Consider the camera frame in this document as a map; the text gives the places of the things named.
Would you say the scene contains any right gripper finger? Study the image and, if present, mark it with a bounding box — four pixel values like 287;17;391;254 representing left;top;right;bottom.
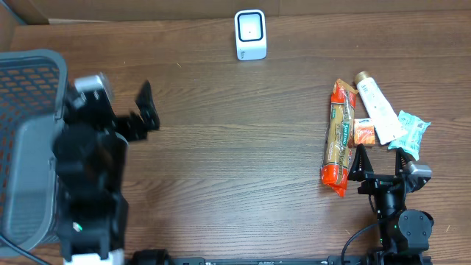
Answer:
395;148;411;176
348;144;374;181

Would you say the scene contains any teal wet wipes pack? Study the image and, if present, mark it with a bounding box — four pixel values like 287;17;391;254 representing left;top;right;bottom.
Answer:
388;110;431;160

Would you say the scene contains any orange spaghetti pack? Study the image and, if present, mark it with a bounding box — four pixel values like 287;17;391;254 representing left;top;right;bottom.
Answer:
320;79;358;197

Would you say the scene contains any white cream tube gold cap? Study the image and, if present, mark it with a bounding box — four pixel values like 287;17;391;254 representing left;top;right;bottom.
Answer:
354;71;407;145

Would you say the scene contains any small orange snack packet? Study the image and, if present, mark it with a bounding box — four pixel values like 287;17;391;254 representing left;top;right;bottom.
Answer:
353;118;375;146

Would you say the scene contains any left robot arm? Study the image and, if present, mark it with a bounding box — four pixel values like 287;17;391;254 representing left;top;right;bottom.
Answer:
52;81;160;264

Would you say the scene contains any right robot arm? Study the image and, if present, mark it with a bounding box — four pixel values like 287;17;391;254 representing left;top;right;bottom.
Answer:
341;144;434;264

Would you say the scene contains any grey plastic basket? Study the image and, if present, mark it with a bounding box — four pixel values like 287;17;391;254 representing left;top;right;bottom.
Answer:
1;49;68;250

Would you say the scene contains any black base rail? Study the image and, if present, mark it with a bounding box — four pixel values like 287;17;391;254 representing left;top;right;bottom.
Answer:
128;249;433;265

